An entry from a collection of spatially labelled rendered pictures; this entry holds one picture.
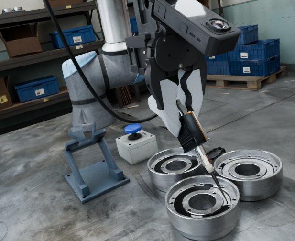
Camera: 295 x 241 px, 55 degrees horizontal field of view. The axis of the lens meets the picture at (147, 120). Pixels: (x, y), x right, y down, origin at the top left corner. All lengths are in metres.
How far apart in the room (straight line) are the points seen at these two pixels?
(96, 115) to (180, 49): 0.56
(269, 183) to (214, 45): 0.23
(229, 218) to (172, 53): 0.22
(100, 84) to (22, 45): 2.98
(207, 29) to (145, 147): 0.37
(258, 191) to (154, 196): 0.17
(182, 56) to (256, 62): 3.74
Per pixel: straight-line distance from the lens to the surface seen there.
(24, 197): 0.65
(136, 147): 0.62
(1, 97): 3.87
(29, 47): 3.84
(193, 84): 0.41
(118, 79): 0.90
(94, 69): 0.89
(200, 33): 0.32
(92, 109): 0.90
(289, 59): 4.91
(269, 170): 0.49
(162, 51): 0.37
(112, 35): 0.88
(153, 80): 0.37
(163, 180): 0.49
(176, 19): 0.35
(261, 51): 4.04
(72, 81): 0.90
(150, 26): 0.40
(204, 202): 0.45
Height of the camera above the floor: 1.08
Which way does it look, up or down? 18 degrees down
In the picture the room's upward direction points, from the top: 11 degrees counter-clockwise
